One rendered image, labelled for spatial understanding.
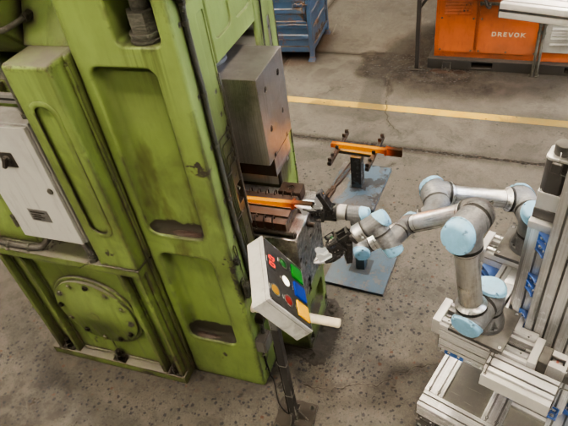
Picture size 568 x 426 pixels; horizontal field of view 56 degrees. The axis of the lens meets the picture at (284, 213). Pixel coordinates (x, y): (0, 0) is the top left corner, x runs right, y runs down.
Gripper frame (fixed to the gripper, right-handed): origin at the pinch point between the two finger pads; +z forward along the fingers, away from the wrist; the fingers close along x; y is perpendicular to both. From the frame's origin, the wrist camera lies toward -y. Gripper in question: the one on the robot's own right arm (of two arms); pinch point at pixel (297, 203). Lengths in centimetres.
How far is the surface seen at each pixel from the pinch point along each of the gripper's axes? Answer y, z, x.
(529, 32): 63, -115, 342
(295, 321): -3, -21, -70
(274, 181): 6.7, 21.1, 22.9
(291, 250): 16.9, 0.4, -15.9
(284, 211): 2.2, 5.6, -4.5
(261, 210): 2.2, 17.1, -6.0
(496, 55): 88, -89, 345
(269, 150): -42.6, 2.5, -15.8
